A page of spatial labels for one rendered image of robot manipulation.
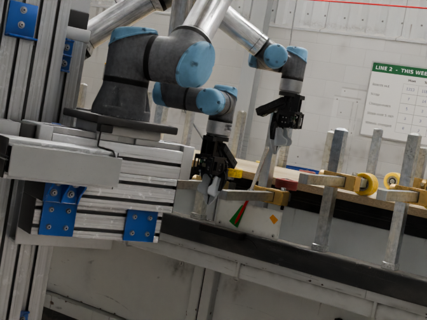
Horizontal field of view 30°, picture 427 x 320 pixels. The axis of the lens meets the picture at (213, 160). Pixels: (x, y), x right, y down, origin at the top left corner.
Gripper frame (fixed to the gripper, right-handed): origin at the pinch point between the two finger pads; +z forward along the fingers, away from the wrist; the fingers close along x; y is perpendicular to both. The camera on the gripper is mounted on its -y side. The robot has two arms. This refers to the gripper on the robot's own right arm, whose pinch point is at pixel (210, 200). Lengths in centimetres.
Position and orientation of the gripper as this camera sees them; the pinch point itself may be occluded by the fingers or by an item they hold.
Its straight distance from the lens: 244.9
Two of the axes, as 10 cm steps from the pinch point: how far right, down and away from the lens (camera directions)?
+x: 8.2, 1.7, -5.4
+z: -1.7, 9.8, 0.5
